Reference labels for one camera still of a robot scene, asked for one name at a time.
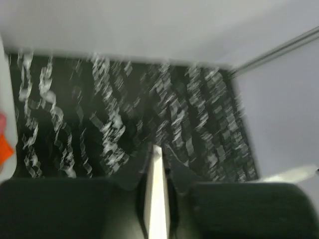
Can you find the white t-shirt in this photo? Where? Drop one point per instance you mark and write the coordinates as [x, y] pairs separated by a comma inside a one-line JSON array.
[[156, 206]]

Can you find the black marbled table mat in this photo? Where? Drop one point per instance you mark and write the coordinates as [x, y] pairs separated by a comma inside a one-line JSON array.
[[96, 116]]

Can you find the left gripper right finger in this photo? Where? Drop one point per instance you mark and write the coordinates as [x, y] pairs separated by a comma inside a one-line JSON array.
[[274, 207]]

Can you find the orange garment in basket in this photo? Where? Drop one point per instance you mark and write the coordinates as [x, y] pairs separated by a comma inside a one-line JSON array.
[[6, 150]]

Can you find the pink crumpled t-shirt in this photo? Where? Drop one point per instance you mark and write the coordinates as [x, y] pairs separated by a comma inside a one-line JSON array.
[[2, 123]]

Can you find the white plastic laundry basket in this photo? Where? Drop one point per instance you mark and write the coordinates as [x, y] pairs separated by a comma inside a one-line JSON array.
[[8, 109]]

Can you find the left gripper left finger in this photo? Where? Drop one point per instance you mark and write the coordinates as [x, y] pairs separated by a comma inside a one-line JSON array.
[[58, 208]]

